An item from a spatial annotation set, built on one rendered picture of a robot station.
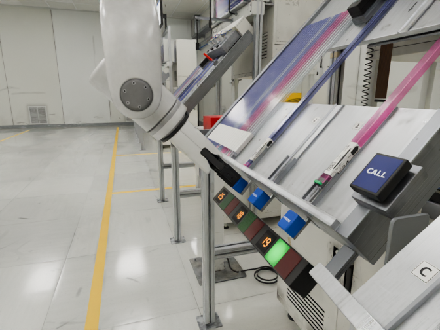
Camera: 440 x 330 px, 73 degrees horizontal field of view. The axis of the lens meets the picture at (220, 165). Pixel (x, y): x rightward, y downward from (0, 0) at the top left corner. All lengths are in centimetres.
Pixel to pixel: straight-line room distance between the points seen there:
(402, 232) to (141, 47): 39
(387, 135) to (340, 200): 11
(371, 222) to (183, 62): 480
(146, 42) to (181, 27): 895
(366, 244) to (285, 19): 172
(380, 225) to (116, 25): 42
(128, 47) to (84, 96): 867
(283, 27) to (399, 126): 157
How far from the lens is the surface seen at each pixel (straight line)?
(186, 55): 509
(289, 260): 43
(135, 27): 47
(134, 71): 45
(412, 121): 47
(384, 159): 37
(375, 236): 40
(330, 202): 43
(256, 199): 52
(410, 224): 35
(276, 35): 195
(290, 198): 45
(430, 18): 67
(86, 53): 916
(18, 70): 940
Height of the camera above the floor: 88
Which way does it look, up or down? 13 degrees down
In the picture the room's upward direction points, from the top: straight up
